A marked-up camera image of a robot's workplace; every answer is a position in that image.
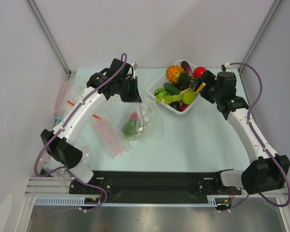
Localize orange toy pineapple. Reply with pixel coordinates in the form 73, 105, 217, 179
166, 65, 186, 84

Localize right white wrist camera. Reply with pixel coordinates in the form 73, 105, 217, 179
221, 62, 233, 73

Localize green toy apple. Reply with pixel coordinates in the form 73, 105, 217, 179
181, 91, 196, 105

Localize clear white-dotted zip bag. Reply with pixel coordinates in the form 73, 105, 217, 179
118, 97, 164, 141

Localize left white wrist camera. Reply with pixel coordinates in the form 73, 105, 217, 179
130, 62, 138, 78

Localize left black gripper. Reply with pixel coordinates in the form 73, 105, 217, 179
117, 76, 141, 103

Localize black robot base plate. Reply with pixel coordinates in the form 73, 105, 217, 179
69, 171, 242, 204

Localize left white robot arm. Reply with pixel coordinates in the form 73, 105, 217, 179
41, 53, 142, 193

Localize red toy apple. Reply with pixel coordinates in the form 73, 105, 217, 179
193, 66, 206, 79

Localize green toy bell pepper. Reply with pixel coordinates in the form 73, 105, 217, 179
121, 118, 136, 136

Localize right aluminium frame post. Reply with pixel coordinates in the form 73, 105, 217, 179
242, 0, 284, 63

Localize white slotted cable duct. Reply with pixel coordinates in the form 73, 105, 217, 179
34, 195, 232, 207

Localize clear bag red dots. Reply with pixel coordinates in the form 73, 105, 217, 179
93, 118, 131, 159

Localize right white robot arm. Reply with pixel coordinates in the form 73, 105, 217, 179
189, 70, 290, 195

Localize clear bag pink dots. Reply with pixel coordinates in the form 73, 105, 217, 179
81, 145, 92, 167

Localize purple toy eggplant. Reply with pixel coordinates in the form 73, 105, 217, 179
180, 60, 193, 76

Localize dark purple toy grapes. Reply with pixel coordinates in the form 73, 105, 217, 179
173, 82, 190, 91

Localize dark green toy cucumber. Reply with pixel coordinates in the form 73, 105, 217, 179
163, 83, 181, 95

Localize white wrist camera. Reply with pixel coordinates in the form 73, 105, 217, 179
221, 62, 233, 73
130, 62, 138, 78

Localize red toy chili pepper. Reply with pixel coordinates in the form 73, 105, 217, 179
180, 103, 189, 112

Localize left aluminium frame post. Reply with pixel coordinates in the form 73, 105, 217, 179
25, 0, 72, 79

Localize aluminium frame post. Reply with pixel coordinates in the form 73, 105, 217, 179
242, 0, 284, 63
25, 0, 72, 79

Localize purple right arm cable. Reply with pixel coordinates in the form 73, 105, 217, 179
217, 62, 290, 213

